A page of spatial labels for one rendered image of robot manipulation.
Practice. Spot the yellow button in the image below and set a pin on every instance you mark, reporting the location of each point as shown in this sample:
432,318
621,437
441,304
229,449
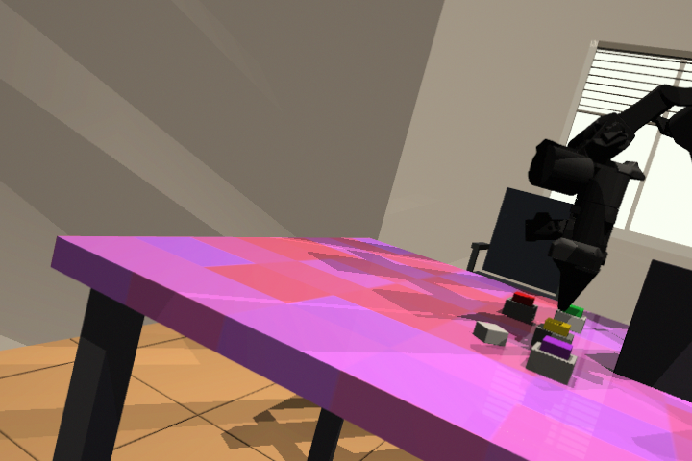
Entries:
553,328

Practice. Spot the beige square block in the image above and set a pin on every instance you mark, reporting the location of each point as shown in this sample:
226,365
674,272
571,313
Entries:
490,333

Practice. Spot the green button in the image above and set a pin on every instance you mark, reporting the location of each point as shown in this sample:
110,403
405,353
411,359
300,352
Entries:
572,316

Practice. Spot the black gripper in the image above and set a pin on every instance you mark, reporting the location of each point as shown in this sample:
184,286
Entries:
579,260

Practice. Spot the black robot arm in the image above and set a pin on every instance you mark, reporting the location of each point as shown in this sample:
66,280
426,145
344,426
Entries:
585,167

